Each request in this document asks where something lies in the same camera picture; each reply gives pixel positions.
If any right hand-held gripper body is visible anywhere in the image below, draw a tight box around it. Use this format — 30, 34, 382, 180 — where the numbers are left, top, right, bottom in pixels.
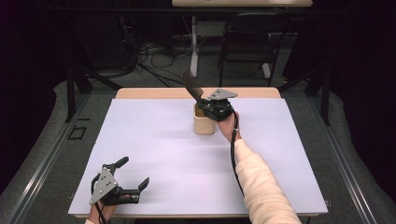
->
204, 88, 239, 122

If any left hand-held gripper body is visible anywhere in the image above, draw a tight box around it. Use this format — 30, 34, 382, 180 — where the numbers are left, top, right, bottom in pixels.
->
89, 162, 141, 206

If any cream square cup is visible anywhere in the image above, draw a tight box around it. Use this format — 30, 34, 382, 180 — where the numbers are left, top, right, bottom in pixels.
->
192, 103, 218, 136

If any person's right hand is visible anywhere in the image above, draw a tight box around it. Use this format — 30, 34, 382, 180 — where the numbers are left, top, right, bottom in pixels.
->
216, 111, 243, 144

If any person's left hand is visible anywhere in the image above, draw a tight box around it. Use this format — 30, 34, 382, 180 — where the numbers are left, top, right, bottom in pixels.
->
88, 194, 133, 224

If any white table sheet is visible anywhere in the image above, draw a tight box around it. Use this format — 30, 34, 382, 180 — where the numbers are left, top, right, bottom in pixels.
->
67, 97, 329, 217

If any beige desk with white legs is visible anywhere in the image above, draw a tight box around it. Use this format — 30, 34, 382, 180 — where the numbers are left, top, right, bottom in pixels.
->
171, 0, 314, 79

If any black chair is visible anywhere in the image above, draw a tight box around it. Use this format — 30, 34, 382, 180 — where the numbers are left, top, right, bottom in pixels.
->
217, 12, 292, 89

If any black metal stand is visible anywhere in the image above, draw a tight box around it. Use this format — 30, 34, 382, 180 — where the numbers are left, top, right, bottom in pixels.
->
64, 60, 123, 123
277, 63, 332, 127

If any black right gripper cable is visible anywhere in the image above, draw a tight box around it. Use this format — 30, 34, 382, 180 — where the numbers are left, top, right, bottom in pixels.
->
230, 111, 247, 198

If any bundle of floor cables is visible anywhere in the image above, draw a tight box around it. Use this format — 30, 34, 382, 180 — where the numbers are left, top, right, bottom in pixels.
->
122, 15, 195, 89

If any metal floor rail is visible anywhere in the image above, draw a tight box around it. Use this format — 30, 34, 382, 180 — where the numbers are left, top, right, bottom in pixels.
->
306, 96, 379, 224
3, 92, 92, 224

